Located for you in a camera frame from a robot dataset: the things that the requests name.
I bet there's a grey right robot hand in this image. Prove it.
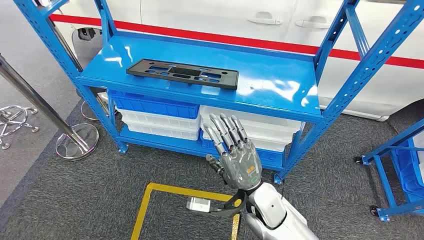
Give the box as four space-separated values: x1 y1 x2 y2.
202 113 263 192

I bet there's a black plastic plate frame part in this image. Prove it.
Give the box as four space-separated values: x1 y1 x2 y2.
126 58 240 91

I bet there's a blue metal shelf rack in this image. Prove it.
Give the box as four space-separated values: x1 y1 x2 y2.
13 0 424 185

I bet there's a blue plastic bin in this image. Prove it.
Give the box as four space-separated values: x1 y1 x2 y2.
199 130 286 170
107 90 201 120

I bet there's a yellow floor tape square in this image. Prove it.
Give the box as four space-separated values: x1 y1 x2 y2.
130 182 242 240

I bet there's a red barrier belt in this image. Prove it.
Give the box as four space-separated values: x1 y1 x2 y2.
49 13 424 70

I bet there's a small blue metal rack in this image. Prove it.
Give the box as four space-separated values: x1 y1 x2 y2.
354 117 424 223

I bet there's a white car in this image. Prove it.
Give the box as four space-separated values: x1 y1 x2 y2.
49 0 424 122

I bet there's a chrome stanchion with round base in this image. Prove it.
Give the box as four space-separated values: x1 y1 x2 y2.
0 54 100 162

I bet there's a blue bin in small rack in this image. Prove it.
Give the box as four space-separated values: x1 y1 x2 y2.
390 139 424 200

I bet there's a chrome chair base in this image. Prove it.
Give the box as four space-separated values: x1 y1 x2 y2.
0 105 40 151

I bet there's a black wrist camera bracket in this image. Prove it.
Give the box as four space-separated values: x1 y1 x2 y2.
208 190 248 219

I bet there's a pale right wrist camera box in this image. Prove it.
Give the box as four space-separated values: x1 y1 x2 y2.
186 197 213 214

